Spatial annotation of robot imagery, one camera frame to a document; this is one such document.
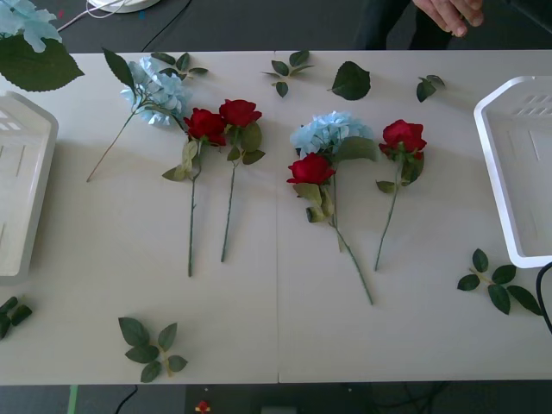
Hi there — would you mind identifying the person's hand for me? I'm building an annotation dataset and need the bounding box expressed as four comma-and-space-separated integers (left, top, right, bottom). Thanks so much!
411, 0, 485, 38

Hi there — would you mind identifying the red rose with green stem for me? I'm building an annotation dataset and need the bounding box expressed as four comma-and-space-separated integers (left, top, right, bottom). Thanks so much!
161, 107, 229, 278
286, 152, 374, 306
218, 98, 267, 263
373, 119, 428, 273

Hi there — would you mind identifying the pale blue flower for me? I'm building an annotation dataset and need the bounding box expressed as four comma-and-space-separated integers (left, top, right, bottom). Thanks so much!
85, 47, 194, 183
0, 0, 85, 93
289, 110, 381, 254

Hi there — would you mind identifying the person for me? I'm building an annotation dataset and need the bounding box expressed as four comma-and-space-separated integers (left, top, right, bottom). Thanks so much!
353, 0, 488, 51

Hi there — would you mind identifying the small curled green leaf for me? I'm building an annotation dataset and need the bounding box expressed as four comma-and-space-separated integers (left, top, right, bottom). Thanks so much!
416, 74, 447, 104

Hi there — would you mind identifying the large single green leaf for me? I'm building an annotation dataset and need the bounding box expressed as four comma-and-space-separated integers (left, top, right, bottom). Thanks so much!
326, 60, 372, 102

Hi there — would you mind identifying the shallow white box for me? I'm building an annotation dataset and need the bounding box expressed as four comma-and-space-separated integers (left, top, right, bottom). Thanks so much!
0, 90, 60, 287
473, 76, 552, 269

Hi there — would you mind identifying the white round base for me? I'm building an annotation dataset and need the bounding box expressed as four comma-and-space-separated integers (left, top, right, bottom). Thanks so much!
87, 0, 160, 14

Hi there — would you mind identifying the pale blue flower, large leaf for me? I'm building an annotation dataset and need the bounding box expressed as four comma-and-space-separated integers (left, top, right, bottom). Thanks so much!
0, 0, 85, 93

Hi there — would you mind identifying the loose dark green leaf twig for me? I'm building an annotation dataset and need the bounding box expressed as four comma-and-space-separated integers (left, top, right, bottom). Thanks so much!
0, 295, 34, 342

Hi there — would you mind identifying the thin black floor cable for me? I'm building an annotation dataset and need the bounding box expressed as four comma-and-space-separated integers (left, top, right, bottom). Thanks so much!
112, 383, 140, 414
141, 0, 193, 50

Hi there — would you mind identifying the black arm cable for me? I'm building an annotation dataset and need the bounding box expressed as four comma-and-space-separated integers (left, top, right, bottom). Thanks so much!
535, 260, 552, 336

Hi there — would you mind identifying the white cable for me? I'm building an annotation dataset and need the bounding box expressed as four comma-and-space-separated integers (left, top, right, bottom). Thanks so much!
55, 0, 130, 34

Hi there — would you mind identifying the black floor cable bundle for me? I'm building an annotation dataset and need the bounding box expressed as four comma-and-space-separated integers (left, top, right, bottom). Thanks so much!
336, 381, 454, 414

